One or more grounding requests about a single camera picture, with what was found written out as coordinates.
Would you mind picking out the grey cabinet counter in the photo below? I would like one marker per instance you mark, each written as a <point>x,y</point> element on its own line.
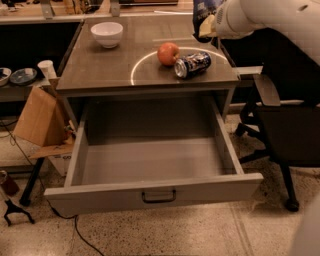
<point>133,67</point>

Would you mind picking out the black tripod stand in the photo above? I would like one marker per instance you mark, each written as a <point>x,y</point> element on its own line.
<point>12,209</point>

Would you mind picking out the black table leg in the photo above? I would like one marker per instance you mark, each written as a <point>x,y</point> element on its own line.
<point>25,198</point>

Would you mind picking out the black office chair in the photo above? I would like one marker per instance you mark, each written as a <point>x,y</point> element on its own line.
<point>282,109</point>

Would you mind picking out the brown cardboard box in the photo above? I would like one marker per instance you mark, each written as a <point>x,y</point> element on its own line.
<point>44,122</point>

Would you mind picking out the white paper cup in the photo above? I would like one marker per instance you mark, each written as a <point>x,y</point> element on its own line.
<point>47,69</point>

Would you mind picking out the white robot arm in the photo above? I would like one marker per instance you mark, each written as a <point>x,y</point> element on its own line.
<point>297,20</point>

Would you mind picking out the blue soda can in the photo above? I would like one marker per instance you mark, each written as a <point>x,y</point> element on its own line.
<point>192,64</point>

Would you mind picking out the red apple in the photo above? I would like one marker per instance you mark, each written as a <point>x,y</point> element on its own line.
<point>168,53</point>

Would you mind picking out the grey open drawer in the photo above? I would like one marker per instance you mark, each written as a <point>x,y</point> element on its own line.
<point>127,147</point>

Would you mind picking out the white ceramic bowl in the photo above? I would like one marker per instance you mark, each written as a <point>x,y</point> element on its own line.
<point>107,34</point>

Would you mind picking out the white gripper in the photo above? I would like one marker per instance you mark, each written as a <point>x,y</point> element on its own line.
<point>229,20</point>

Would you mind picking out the dark blue plate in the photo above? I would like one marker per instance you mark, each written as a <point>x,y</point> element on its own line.
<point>23,77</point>

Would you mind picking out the small bowl at left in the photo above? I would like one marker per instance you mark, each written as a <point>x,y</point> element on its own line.
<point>5,74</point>

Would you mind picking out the black drawer handle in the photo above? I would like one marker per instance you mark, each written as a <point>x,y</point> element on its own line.
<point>158,197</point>

